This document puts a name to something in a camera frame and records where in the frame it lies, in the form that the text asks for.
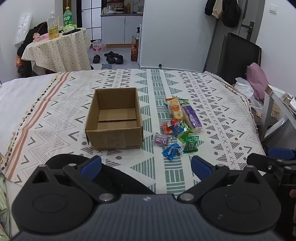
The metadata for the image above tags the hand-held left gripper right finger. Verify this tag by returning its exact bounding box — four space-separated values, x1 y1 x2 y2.
177 156 264 203

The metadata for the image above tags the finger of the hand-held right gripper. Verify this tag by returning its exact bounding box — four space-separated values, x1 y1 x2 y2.
246 153 281 177
268 147 296 161

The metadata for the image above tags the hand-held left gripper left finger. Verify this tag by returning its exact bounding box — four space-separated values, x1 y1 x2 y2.
31 156 116 204

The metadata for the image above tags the green candy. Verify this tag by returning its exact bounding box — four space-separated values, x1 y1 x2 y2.
178 126 193 143
183 136 200 154

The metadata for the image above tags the blue candy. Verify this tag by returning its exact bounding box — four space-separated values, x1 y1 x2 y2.
162 143 182 160
171 119 184 136

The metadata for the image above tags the brown cardboard box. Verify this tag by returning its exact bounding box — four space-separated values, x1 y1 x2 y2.
84 87 144 150

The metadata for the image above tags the purple candy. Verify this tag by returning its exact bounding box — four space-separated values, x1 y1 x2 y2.
153 133 171 147

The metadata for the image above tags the purple wafer packet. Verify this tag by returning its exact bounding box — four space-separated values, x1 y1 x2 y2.
181 105 203 133

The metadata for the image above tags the orange-red candy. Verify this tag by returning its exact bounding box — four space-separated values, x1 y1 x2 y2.
161 122 174 136

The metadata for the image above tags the orange cracker packet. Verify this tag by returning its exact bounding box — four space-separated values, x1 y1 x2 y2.
165 96 185 121

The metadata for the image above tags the person's right hand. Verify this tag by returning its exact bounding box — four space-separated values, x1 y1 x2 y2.
290 189 296 223

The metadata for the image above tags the white side table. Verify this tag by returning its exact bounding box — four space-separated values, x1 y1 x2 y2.
259 85 296 143

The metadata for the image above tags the white crumpled cloth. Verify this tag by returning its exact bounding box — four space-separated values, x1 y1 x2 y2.
235 77 259 102

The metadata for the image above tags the pink cloth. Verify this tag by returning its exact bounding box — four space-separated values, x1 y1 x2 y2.
246 62 270 101

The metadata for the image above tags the patterned printed blanket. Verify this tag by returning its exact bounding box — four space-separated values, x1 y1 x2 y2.
0 68 266 195

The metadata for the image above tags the light green cloth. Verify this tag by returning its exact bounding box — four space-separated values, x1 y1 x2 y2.
0 174 12 239

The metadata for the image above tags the white bed sheet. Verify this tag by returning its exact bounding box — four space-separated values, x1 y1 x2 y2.
0 74 58 149

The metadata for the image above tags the black chair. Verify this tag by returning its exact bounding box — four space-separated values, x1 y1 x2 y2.
209 32 262 85

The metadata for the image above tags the round table with dotted tablecloth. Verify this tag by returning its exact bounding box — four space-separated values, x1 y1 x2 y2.
21 28 92 75

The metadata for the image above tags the pink water bottle pack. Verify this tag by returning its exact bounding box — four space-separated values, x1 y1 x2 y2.
92 40 107 52

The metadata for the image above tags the red tea bottle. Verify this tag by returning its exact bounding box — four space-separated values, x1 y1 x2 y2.
131 36 138 62

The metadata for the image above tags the black phone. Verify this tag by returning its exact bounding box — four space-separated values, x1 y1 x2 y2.
62 28 82 36

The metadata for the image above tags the pink box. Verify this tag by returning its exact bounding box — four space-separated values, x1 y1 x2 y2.
33 33 49 42

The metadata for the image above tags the grey kitchen cabinet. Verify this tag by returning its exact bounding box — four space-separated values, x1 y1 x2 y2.
100 13 144 44

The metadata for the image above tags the light green pack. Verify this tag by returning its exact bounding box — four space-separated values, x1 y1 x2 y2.
62 24 78 33

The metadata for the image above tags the yellow oil bottle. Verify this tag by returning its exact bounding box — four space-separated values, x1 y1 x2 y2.
47 13 60 40

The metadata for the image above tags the dark clothing pile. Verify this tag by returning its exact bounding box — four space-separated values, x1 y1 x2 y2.
16 22 48 77

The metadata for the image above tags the black framed glass door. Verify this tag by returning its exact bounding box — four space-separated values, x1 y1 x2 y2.
81 0 102 41

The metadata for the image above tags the large black hanging coat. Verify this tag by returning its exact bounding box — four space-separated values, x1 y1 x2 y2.
221 0 242 28

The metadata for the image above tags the green soda bottle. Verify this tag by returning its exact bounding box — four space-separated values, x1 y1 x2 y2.
63 7 74 29

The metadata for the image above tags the white bubble wrap sheet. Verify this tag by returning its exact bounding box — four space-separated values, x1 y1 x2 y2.
14 12 33 45

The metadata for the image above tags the beige hanging garment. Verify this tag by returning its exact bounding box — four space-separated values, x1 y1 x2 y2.
211 0 223 19

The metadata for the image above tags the black hanging jacket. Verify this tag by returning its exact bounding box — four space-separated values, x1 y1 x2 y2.
205 0 218 15

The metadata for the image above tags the black door handle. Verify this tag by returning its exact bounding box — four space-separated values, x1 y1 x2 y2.
247 21 255 40

